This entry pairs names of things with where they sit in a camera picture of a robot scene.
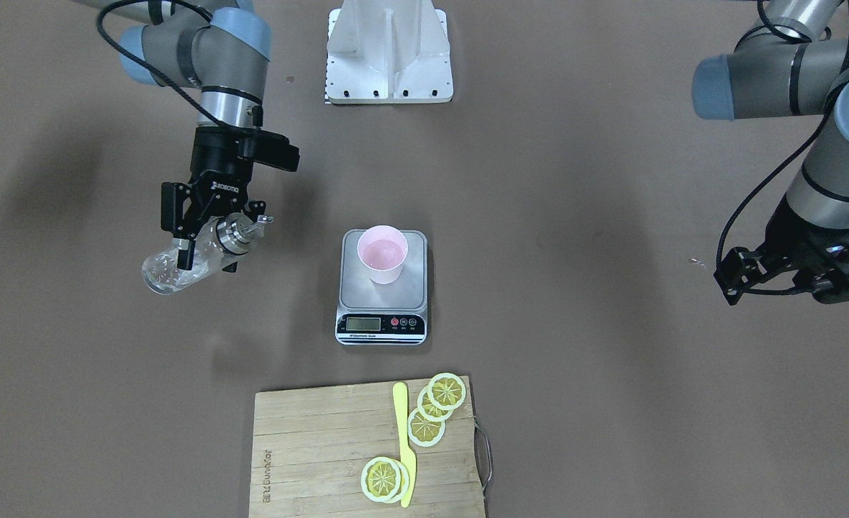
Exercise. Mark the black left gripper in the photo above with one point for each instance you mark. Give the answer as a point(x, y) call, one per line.
point(800, 235)

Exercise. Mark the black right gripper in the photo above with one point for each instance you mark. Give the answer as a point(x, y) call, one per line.
point(217, 162)

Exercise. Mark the glass sauce bottle metal spout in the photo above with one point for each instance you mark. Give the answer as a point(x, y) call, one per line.
point(219, 246)

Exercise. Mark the pink plastic cup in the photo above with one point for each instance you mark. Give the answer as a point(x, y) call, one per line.
point(382, 249)

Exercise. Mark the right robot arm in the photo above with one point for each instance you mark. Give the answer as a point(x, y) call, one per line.
point(215, 55)

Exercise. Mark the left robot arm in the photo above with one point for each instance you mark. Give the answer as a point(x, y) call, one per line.
point(794, 61)

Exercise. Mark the silver kitchen scale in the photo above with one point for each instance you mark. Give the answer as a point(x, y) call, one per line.
point(369, 313)

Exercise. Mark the bamboo cutting board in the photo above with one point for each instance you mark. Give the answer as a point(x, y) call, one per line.
point(310, 446)

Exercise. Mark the yellow plastic knife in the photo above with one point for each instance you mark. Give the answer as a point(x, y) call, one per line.
point(400, 397)

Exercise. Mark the middle lemon slice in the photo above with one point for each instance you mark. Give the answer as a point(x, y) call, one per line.
point(429, 409)

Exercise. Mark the lemon slice by knife blade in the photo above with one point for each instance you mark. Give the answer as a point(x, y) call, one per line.
point(385, 480)

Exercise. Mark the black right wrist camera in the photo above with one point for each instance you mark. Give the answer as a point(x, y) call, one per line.
point(269, 149)

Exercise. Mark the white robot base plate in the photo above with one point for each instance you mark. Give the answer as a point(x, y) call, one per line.
point(388, 52)

